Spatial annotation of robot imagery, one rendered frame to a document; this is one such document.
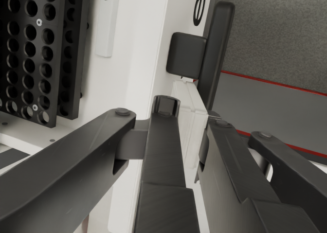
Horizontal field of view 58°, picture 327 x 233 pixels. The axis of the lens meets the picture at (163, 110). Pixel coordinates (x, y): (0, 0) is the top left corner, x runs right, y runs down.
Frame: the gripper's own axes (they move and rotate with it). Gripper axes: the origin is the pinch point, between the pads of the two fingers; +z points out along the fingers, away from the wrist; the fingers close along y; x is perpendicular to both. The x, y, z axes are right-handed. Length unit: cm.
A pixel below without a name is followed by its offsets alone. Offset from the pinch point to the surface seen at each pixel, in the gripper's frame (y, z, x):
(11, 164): -15.0, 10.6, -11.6
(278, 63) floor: 39, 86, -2
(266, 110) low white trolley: 20.1, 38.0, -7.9
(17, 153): -14.8, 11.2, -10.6
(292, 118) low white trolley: 23.9, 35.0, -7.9
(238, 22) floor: 23, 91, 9
